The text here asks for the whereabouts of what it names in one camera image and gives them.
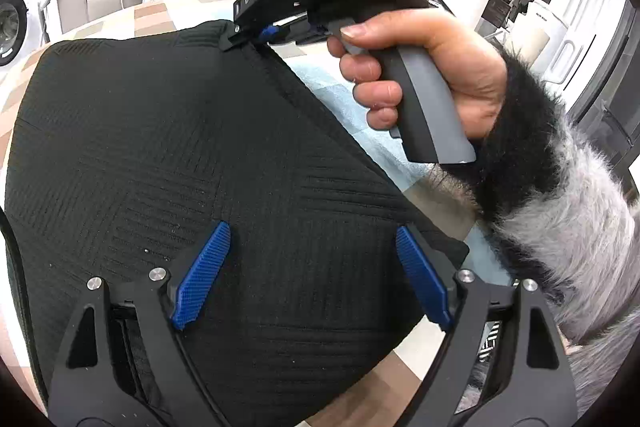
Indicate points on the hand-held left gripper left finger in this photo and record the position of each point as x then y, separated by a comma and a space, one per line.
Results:
202, 277

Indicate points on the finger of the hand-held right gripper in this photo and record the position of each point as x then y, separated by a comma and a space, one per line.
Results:
270, 33

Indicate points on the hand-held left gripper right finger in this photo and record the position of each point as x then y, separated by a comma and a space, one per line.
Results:
422, 277

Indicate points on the black knit sweater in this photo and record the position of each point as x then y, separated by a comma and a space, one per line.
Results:
200, 132

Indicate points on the person's right hand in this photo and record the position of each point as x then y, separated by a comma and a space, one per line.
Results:
460, 57

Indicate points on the plaid blanket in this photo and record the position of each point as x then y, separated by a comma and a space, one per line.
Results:
150, 19

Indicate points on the white appliance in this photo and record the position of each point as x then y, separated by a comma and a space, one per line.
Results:
542, 37

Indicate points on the white washing machine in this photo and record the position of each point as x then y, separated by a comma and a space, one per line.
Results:
15, 17

